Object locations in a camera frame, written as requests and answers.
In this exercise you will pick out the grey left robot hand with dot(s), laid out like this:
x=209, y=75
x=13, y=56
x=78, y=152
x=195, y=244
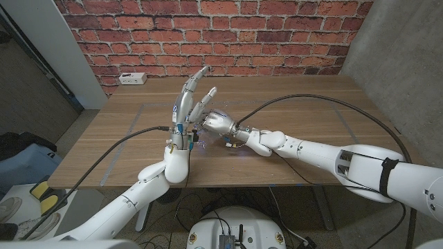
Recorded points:
x=182, y=107

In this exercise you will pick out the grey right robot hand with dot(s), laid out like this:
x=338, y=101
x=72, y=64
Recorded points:
x=219, y=122

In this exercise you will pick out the clear plastic wrap sheet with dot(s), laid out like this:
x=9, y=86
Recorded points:
x=202, y=138

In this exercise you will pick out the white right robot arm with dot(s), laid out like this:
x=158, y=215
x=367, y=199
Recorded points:
x=346, y=162

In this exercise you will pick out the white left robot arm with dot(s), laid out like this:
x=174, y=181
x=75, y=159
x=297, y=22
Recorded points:
x=138, y=193

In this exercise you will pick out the white power outlet box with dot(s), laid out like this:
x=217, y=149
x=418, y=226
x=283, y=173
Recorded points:
x=133, y=78

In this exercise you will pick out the red brick print backdrop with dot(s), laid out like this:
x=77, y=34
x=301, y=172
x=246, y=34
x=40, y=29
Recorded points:
x=214, y=34

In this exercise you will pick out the white robot torso base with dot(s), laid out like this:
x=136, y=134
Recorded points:
x=239, y=221

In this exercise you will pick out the white table leg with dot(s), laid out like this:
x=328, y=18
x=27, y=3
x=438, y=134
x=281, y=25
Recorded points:
x=142, y=218

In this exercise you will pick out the small grey electronics box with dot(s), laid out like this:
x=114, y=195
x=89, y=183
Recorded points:
x=227, y=242

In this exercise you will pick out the grey table leg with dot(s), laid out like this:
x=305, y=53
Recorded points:
x=323, y=207

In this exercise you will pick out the grey perforated panel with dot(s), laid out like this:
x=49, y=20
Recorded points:
x=27, y=93

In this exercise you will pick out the yellow and black device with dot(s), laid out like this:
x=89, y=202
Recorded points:
x=46, y=197

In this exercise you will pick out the black bag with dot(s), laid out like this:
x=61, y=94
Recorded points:
x=20, y=141

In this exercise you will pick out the blue-grey storage bin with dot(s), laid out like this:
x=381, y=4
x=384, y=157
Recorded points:
x=24, y=169

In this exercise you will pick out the white sneaker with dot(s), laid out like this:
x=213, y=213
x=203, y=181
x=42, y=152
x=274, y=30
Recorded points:
x=34, y=226

